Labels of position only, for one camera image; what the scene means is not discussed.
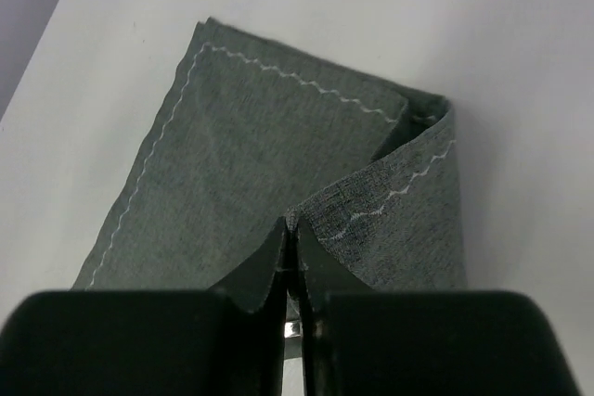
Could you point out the pink handled fork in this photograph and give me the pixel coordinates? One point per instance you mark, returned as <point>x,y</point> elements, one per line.
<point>292,329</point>

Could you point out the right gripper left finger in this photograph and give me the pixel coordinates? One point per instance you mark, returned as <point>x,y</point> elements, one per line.
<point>225,340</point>

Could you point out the grey cloth napkin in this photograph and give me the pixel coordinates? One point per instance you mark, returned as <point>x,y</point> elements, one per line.
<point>252,130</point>

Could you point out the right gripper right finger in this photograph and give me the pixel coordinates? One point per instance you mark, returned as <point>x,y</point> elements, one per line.
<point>359,341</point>

